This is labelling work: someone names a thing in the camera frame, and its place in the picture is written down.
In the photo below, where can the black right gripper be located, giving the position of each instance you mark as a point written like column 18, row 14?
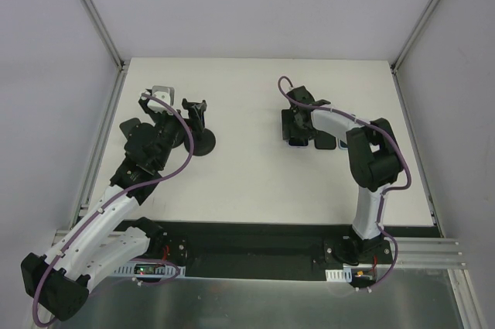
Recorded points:
column 295, row 123

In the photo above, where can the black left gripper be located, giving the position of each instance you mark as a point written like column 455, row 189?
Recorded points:
column 192, row 118

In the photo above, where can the lilac case smartphone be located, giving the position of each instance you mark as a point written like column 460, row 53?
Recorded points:
column 298, row 143

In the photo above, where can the black smartphone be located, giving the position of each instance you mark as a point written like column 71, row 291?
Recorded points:
column 325, row 141

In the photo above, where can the wooden base phone stand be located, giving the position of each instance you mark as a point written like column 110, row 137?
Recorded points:
column 127, row 127

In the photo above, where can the blue case smartphone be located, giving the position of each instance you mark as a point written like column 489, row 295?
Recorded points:
column 342, row 145

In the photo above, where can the black round base phone stand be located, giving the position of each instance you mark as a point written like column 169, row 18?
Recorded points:
column 180, row 137

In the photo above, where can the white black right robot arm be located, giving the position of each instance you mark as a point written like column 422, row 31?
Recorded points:
column 374, row 158

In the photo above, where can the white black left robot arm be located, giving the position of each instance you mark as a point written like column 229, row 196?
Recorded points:
column 61, row 280

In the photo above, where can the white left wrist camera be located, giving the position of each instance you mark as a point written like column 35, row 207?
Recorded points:
column 162, row 94

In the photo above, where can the left aluminium frame rail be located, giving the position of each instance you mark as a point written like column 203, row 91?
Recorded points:
column 110, row 105

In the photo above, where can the aluminium frame rail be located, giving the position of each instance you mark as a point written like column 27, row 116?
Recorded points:
column 417, row 30
column 110, row 105

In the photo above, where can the left white cable duct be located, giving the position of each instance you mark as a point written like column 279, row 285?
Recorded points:
column 148, row 270

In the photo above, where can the white cable duct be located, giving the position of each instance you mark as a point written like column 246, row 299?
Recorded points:
column 348, row 274
column 148, row 270

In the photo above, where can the right white cable duct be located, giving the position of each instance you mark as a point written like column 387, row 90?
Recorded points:
column 348, row 274

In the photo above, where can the right aluminium frame rail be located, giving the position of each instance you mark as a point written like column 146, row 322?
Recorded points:
column 417, row 30

